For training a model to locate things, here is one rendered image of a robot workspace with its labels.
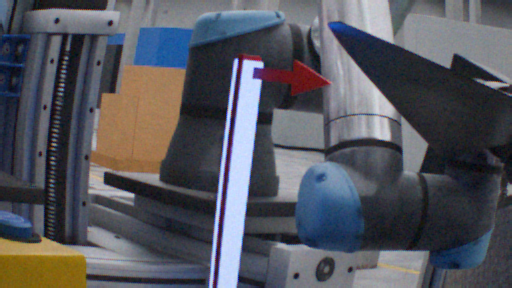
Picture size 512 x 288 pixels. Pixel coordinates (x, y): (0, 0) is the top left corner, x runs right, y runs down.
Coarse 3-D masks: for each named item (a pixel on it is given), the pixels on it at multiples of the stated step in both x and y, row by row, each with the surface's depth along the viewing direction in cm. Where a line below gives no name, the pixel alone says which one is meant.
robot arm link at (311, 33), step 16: (400, 0) 128; (400, 16) 132; (304, 32) 146; (304, 48) 145; (304, 64) 144; (320, 64) 143; (304, 96) 146; (320, 96) 146; (304, 112) 150; (320, 112) 150
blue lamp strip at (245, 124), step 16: (256, 64) 79; (256, 80) 79; (240, 96) 78; (256, 96) 79; (240, 112) 78; (256, 112) 79; (240, 128) 78; (240, 144) 78; (240, 160) 78; (240, 176) 79; (240, 192) 79; (240, 208) 79; (224, 224) 78; (240, 224) 80; (224, 240) 78; (240, 240) 80; (224, 256) 78; (224, 272) 79
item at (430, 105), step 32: (352, 32) 65; (384, 64) 69; (416, 64) 65; (384, 96) 77; (416, 96) 74; (448, 96) 71; (480, 96) 67; (416, 128) 80; (448, 128) 78; (480, 128) 76
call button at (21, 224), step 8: (0, 216) 57; (8, 216) 58; (16, 216) 59; (0, 224) 56; (8, 224) 56; (16, 224) 57; (24, 224) 57; (0, 232) 56; (8, 232) 56; (16, 232) 57; (24, 232) 57
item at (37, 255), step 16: (0, 240) 55; (16, 240) 56; (32, 240) 57; (48, 240) 60; (0, 256) 51; (16, 256) 52; (32, 256) 54; (48, 256) 55; (64, 256) 57; (80, 256) 58; (0, 272) 51; (16, 272) 52; (32, 272) 54; (48, 272) 55; (64, 272) 57; (80, 272) 58
